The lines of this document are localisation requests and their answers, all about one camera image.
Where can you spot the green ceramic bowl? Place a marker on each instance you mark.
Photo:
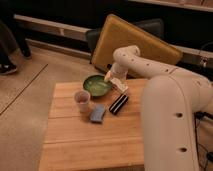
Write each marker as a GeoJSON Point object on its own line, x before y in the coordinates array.
{"type": "Point", "coordinates": [96, 85]}

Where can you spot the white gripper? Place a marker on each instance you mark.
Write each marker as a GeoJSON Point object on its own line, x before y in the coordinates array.
{"type": "Point", "coordinates": [117, 82]}

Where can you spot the blue sponge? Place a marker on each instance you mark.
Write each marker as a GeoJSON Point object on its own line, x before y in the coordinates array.
{"type": "Point", "coordinates": [97, 114]}

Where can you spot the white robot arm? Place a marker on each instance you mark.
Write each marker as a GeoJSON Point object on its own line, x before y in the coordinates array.
{"type": "Point", "coordinates": [169, 100]}

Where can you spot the clear plastic cup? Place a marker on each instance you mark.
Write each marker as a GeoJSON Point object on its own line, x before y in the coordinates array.
{"type": "Point", "coordinates": [82, 99]}

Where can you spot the person's dark legs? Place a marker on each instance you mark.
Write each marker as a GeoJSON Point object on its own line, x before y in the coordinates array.
{"type": "Point", "coordinates": [11, 37]}

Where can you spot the yellow cushion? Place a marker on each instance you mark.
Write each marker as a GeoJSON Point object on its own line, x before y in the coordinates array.
{"type": "Point", "coordinates": [117, 33]}

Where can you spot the black striped rectangular box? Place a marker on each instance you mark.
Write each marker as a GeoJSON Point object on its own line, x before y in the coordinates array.
{"type": "Point", "coordinates": [118, 103]}

